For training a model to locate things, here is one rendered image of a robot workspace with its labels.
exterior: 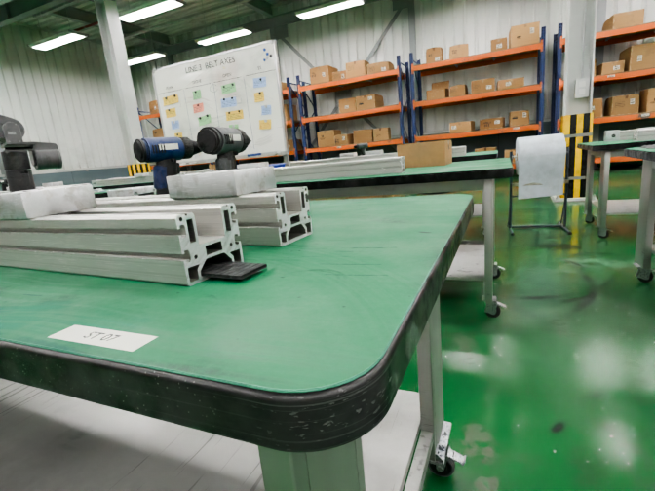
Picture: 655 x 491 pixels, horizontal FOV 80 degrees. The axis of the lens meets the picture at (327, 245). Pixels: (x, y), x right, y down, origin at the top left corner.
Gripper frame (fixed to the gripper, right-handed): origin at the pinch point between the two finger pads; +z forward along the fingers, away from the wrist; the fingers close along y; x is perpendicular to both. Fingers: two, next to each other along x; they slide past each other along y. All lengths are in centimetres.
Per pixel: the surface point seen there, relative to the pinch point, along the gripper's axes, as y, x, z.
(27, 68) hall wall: 651, 1136, -240
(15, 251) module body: -26, -45, -3
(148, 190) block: 21.6, -21.9, -7.1
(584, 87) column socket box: 550, -187, -75
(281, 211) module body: -8, -86, -9
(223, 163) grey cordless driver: 11, -60, -15
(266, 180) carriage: -1, -79, -13
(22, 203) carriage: -27, -53, -12
